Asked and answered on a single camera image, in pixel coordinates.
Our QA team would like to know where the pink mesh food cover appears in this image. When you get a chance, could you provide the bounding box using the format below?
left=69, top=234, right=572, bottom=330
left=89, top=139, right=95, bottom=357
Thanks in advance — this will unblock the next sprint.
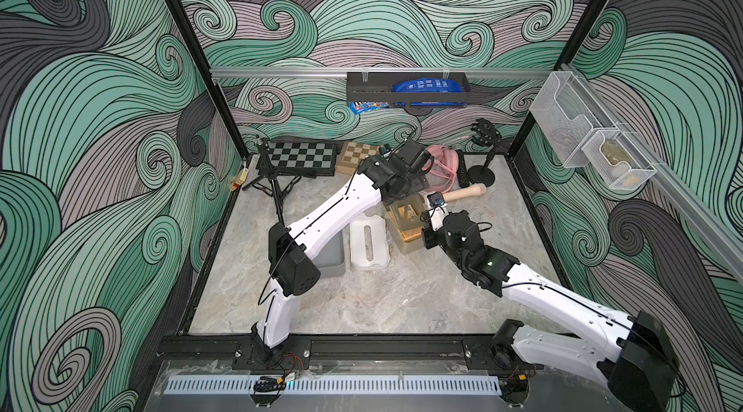
left=425, top=145, right=460, bottom=193

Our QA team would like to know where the blue plastic package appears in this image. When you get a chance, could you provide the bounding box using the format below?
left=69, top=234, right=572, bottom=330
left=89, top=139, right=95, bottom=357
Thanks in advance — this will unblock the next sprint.
left=392, top=78, right=464, bottom=94

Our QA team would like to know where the black hand model stand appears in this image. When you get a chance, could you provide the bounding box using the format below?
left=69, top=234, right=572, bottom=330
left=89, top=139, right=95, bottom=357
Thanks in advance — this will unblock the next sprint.
left=466, top=118, right=504, bottom=187

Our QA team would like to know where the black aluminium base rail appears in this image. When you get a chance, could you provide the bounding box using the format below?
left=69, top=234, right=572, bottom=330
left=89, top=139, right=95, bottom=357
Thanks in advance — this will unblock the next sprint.
left=156, top=334, right=544, bottom=375

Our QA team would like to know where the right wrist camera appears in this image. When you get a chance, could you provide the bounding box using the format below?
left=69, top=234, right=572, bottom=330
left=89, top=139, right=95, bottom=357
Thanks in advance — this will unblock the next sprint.
left=427, top=191, right=448, bottom=218

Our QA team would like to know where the black green chessboard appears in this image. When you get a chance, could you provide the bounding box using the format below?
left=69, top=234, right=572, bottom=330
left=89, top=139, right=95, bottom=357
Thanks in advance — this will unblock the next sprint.
left=267, top=142, right=338, bottom=177

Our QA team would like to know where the white tissue box lid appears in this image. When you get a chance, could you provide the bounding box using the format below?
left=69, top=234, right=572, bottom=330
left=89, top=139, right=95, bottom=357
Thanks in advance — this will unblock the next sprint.
left=349, top=214, right=390, bottom=272

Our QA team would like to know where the black tripod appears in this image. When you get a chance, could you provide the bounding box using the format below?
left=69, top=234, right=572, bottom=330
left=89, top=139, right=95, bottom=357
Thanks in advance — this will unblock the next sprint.
left=241, top=138, right=302, bottom=224

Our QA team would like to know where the grey tissue box base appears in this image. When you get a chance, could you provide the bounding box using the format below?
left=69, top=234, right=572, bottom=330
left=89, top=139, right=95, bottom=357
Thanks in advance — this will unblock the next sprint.
left=313, top=232, right=346, bottom=280

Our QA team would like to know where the khaki tissue box base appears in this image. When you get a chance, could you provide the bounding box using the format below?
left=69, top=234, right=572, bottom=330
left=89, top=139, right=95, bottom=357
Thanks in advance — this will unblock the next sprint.
left=385, top=209, right=428, bottom=255

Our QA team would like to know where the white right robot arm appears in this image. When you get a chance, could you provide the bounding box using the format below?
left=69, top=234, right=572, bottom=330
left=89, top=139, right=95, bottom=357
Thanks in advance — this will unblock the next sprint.
left=423, top=206, right=684, bottom=411

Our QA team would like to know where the clear wall bin large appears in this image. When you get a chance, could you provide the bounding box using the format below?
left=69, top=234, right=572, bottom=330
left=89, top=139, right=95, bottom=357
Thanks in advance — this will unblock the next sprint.
left=530, top=71, right=599, bottom=168

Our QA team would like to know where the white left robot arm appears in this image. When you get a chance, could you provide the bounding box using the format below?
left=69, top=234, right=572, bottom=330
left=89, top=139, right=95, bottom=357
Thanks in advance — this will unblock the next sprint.
left=255, top=154, right=433, bottom=350

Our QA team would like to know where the black remote control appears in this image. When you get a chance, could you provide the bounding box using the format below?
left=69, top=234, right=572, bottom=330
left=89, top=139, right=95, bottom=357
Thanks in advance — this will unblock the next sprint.
left=456, top=150, right=470, bottom=189

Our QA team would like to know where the black wall shelf basket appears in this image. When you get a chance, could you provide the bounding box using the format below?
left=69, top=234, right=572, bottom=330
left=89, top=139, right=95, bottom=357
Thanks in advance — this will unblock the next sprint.
left=346, top=70, right=472, bottom=106

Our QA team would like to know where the white slotted cable duct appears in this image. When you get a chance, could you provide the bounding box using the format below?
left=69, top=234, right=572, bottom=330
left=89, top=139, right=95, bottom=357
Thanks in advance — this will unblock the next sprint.
left=164, top=374, right=501, bottom=397

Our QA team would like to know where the wooden pestle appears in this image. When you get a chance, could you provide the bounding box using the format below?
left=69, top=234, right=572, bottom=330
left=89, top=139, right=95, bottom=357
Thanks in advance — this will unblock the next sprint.
left=443, top=184, right=487, bottom=203

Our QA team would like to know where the clear wall bin small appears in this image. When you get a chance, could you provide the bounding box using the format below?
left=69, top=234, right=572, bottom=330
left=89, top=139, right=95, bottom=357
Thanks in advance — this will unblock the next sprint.
left=582, top=129, right=657, bottom=191

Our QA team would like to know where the wooden chessboard box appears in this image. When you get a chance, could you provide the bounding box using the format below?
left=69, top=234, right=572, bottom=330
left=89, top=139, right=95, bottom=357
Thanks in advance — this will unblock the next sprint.
left=336, top=142, right=378, bottom=175

